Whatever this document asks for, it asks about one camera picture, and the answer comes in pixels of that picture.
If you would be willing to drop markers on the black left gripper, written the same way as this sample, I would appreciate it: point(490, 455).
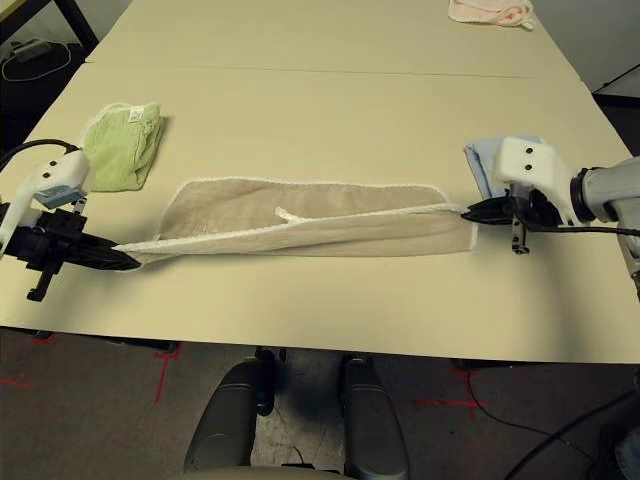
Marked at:
point(50, 240)

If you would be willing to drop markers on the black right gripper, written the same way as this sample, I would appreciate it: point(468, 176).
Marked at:
point(537, 210)

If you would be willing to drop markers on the beige towel with white trim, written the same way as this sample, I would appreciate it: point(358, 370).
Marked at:
point(325, 235)

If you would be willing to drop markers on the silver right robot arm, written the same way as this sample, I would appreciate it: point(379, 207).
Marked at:
point(610, 190)

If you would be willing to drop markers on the light blue folded towel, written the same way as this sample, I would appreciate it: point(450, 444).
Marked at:
point(480, 165)

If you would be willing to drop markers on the green folded towel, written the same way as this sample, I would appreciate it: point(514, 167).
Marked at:
point(120, 155)

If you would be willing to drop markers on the pink folded towel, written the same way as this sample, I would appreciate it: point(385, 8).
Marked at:
point(485, 11)

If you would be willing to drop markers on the black table foot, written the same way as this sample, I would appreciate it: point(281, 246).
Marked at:
point(140, 344)
point(482, 363)
point(42, 336)

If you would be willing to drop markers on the grey right robot leg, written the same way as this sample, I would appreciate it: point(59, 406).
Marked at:
point(375, 425)

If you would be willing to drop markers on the dark teal bag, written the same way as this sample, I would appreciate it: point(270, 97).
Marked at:
point(622, 450)

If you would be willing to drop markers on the grey robot torso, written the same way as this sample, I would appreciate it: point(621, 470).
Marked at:
point(270, 474)

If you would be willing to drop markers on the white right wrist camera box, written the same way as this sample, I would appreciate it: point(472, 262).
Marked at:
point(530, 160)

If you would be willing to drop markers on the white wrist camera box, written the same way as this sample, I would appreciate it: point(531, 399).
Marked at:
point(530, 160)
point(60, 172)

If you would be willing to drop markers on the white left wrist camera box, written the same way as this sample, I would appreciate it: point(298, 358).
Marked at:
point(60, 172)

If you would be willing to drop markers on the side table with black frame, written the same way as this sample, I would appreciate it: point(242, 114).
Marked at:
point(82, 20)

